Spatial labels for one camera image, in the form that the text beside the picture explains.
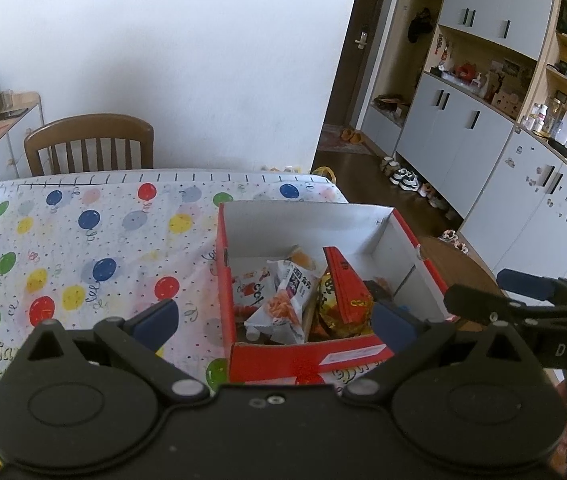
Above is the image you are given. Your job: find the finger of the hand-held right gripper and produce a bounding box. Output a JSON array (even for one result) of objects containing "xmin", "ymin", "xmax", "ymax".
[
  {"xmin": 444, "ymin": 285, "xmax": 567, "ymax": 333},
  {"xmin": 497, "ymin": 269, "xmax": 567, "ymax": 306}
]

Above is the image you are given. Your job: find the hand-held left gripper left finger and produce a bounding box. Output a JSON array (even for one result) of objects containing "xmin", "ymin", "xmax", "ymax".
[{"xmin": 10, "ymin": 299, "xmax": 210, "ymax": 404}]

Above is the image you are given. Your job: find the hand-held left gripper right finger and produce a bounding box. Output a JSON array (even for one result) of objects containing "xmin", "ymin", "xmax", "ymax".
[{"xmin": 341, "ymin": 302, "xmax": 549, "ymax": 403}]

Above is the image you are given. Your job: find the red long snack packet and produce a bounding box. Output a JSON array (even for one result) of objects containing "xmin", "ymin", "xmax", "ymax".
[{"xmin": 323, "ymin": 246, "xmax": 375, "ymax": 326}]

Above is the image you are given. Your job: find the yellow snack packet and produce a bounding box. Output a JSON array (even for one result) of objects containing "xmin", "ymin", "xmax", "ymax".
[{"xmin": 315, "ymin": 270, "xmax": 365, "ymax": 339}]

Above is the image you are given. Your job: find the red white drink pouch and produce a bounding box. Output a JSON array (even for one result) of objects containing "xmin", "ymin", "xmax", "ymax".
[{"xmin": 233, "ymin": 270, "xmax": 279, "ymax": 312}]

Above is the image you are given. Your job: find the white snack packet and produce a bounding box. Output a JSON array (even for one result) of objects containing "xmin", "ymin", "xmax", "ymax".
[{"xmin": 244, "ymin": 259, "xmax": 322, "ymax": 345}]

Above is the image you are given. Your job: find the red cardboard box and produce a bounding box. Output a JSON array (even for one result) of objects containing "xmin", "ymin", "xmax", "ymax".
[{"xmin": 214, "ymin": 201, "xmax": 460, "ymax": 386}]

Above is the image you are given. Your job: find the pair of beige shoes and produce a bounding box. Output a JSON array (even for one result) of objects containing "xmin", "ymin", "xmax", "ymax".
[{"xmin": 441, "ymin": 230, "xmax": 469, "ymax": 253}]

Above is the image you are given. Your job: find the balloon print tablecloth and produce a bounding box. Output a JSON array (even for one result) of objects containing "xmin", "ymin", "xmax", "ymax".
[{"xmin": 0, "ymin": 169, "xmax": 395, "ymax": 478}]

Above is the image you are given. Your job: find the pair of white sneakers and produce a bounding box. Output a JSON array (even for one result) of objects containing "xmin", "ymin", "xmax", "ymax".
[{"xmin": 391, "ymin": 169, "xmax": 420, "ymax": 191}]

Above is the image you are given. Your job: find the group of small bottles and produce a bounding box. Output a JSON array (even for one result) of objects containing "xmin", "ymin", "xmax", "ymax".
[{"xmin": 521, "ymin": 90, "xmax": 567, "ymax": 171}]

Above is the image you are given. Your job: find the wooden toy house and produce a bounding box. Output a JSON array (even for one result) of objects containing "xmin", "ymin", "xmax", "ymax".
[{"xmin": 492, "ymin": 91, "xmax": 522, "ymax": 119}]

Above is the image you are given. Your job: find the patterned door mat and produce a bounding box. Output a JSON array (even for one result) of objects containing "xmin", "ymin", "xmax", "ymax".
[{"xmin": 316, "ymin": 124, "xmax": 374, "ymax": 155}]

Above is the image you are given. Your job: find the wooden slat-back chair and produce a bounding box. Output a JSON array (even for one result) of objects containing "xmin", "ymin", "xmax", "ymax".
[{"xmin": 24, "ymin": 114, "xmax": 155, "ymax": 177}]

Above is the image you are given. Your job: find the brown door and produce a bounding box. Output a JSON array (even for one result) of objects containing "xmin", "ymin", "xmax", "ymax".
[{"xmin": 336, "ymin": 0, "xmax": 407, "ymax": 129}]

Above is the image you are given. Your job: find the black hanging bag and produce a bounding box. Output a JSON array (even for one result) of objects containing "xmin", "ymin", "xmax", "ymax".
[{"xmin": 408, "ymin": 8, "xmax": 435, "ymax": 44}]

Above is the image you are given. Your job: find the white wall cabinet unit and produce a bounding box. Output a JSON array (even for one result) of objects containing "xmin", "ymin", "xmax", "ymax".
[{"xmin": 363, "ymin": 0, "xmax": 567, "ymax": 287}]

